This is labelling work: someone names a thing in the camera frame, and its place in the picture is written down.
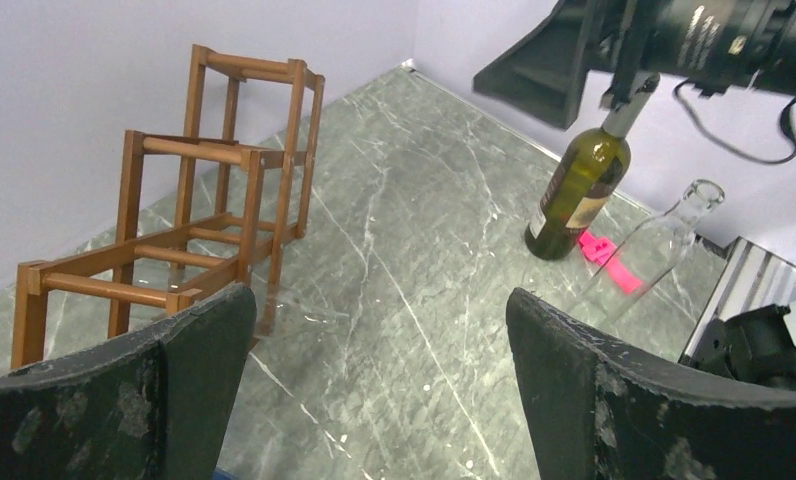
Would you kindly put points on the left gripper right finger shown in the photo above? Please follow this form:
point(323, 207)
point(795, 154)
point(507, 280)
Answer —
point(599, 408)

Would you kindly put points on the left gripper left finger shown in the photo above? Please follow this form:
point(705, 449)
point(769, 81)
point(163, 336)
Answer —
point(153, 403)

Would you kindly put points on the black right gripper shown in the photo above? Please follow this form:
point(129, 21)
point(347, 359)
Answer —
point(714, 44)

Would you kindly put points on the tall clear glass bottle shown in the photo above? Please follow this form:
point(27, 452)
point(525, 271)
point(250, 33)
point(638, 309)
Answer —
point(283, 312)

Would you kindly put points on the olive green wine bottle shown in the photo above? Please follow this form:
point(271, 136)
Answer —
point(589, 171)

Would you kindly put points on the pink plastic clip tool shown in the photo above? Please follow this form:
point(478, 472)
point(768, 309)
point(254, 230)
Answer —
point(600, 251)

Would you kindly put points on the aluminium frame rail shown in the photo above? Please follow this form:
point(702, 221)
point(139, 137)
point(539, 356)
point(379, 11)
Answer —
point(752, 277)

